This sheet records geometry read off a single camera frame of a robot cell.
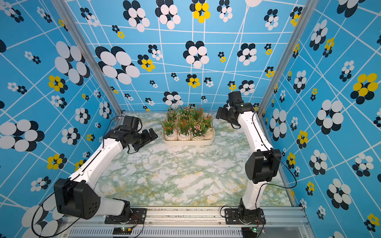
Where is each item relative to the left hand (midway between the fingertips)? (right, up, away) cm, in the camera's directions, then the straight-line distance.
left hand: (154, 137), depth 83 cm
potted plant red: (+6, +2, +16) cm, 17 cm away
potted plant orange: (+25, +15, +19) cm, 35 cm away
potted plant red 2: (+16, +5, +11) cm, 20 cm away
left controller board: (-13, -45, -11) cm, 48 cm away
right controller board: (+50, -44, -13) cm, 68 cm away
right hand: (+42, +12, +4) cm, 44 cm away
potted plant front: (+32, +5, +12) cm, 34 cm away
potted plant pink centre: (+26, +4, +8) cm, 27 cm away
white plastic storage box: (+33, -3, +18) cm, 38 cm away
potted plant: (+8, +13, +16) cm, 22 cm away
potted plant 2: (+16, +15, +18) cm, 28 cm away
